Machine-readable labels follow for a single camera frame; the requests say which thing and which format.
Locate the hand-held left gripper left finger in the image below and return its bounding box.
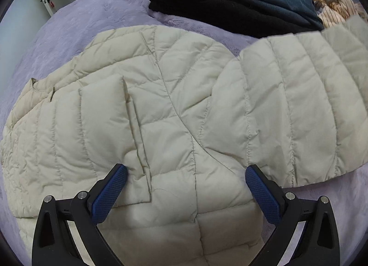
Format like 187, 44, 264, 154
31, 163, 128, 266

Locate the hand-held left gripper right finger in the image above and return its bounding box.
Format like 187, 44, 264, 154
245, 164, 340, 266

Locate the beige quilted puffer jacket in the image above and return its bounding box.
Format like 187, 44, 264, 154
0, 14, 368, 266

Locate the purple embossed blanket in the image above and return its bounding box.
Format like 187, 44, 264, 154
0, 0, 368, 266

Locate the black folded garment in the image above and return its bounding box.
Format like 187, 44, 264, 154
148, 0, 319, 39

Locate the beige striped shirt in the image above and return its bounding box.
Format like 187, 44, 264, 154
295, 0, 366, 28

